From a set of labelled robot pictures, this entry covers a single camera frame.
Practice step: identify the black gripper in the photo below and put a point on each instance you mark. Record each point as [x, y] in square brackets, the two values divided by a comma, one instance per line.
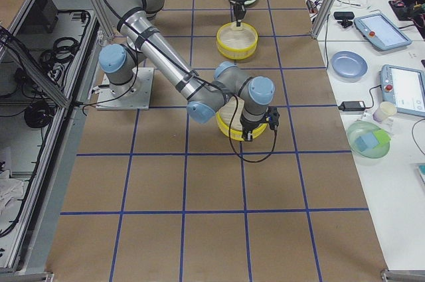
[250, 127]
[238, 0]

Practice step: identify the yellow steamer basket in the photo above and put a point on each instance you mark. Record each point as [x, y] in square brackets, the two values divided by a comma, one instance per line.
[228, 118]
[236, 45]

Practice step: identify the black power adapter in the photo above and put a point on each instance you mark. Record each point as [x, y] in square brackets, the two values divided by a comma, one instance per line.
[353, 106]

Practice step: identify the black webcam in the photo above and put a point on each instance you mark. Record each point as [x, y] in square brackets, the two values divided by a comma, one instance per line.
[344, 18]

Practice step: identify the green bowl with sponges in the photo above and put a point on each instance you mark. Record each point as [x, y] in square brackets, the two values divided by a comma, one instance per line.
[368, 142]

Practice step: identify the blue plate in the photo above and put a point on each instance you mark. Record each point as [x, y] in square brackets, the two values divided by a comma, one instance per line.
[348, 66]

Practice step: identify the teach pendant far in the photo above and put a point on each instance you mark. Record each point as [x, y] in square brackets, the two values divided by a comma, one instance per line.
[381, 32]

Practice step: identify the teach pendant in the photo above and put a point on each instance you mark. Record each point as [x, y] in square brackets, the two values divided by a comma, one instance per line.
[381, 32]
[404, 88]

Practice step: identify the paper cup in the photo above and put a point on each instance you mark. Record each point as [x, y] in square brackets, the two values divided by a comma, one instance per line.
[384, 111]

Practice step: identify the teach pendant near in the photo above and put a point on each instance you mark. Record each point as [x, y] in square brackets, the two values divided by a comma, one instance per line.
[404, 88]

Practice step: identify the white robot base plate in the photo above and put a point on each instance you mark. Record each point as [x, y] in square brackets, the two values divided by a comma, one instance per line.
[135, 94]

